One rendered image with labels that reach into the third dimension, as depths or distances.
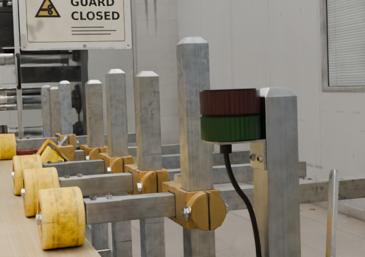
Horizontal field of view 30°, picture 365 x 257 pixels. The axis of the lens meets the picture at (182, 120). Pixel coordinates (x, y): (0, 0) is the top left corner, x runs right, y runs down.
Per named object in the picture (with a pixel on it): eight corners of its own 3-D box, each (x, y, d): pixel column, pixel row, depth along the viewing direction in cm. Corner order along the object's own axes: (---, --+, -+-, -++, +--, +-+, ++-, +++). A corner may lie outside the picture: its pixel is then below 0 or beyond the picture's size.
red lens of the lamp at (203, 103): (246, 110, 71) (245, 89, 71) (270, 112, 65) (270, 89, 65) (192, 113, 69) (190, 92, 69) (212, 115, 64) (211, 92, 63)
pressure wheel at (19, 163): (44, 183, 135) (41, 199, 142) (41, 147, 138) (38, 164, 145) (13, 186, 133) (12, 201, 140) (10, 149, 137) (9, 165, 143)
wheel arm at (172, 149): (210, 152, 179) (209, 141, 179) (214, 154, 177) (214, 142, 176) (71, 162, 168) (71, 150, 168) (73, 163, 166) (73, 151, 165)
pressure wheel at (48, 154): (43, 182, 169) (63, 156, 170) (47, 186, 161) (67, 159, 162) (23, 168, 167) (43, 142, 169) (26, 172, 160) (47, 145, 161)
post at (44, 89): (55, 208, 264) (49, 85, 261) (56, 210, 260) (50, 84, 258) (46, 210, 263) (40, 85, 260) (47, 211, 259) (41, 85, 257)
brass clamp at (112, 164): (124, 174, 151) (123, 151, 150) (139, 181, 138) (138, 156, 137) (96, 176, 149) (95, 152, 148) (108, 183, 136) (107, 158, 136)
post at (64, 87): (75, 232, 216) (68, 80, 213) (77, 234, 213) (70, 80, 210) (64, 233, 215) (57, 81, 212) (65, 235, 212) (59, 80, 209)
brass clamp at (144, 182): (153, 189, 127) (153, 162, 126) (175, 200, 114) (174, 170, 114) (121, 192, 125) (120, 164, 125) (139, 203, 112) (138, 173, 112)
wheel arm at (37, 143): (158, 140, 227) (158, 129, 227) (161, 140, 224) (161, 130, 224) (4, 149, 212) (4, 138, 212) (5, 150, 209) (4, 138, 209)
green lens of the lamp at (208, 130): (246, 134, 71) (246, 113, 71) (271, 138, 66) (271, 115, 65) (192, 137, 69) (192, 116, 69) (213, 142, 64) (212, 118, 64)
